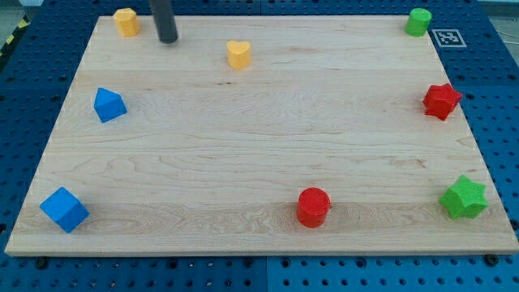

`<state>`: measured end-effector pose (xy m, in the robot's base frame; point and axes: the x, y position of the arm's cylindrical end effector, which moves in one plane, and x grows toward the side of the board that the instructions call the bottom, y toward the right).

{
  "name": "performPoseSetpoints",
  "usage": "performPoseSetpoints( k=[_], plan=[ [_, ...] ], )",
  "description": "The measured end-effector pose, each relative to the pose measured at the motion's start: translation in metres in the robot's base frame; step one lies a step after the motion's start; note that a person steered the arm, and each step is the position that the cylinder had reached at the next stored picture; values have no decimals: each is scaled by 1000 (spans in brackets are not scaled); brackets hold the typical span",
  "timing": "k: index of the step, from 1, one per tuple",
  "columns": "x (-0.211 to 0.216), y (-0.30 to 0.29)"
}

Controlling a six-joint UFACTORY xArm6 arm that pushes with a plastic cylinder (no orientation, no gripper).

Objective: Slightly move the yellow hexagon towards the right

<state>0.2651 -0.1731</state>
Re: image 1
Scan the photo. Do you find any red star block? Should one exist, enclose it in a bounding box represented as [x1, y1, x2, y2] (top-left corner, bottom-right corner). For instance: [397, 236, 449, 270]
[422, 84, 462, 121]

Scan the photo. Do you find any red cylinder block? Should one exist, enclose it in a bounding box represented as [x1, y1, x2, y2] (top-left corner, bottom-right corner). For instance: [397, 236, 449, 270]
[296, 187, 331, 228]

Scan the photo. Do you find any white fiducial marker tag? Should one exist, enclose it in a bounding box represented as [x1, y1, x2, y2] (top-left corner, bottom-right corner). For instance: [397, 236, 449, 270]
[431, 28, 466, 48]

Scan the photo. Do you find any blue cube block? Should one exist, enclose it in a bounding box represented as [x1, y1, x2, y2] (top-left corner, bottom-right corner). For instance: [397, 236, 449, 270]
[40, 187, 90, 234]

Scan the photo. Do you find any light wooden board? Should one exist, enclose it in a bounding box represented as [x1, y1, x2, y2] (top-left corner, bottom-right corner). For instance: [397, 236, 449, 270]
[6, 15, 518, 257]

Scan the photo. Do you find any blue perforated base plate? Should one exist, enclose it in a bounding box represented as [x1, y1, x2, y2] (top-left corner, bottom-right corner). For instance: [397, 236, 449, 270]
[1, 1, 518, 291]

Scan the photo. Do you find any yellow hexagon block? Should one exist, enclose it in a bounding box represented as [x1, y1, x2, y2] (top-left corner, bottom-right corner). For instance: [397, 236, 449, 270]
[113, 8, 140, 37]

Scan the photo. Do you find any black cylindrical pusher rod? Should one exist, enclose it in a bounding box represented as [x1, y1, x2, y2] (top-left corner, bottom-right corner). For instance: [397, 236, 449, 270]
[149, 0, 178, 44]

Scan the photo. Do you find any green cylinder block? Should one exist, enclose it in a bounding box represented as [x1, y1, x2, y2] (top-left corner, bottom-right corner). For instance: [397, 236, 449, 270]
[404, 7, 432, 37]

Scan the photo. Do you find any green star block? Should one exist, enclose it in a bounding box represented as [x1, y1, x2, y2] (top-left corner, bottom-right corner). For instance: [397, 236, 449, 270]
[439, 174, 488, 219]

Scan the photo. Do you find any yellow heart block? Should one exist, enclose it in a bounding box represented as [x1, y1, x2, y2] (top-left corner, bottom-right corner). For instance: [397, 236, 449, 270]
[227, 41, 252, 70]

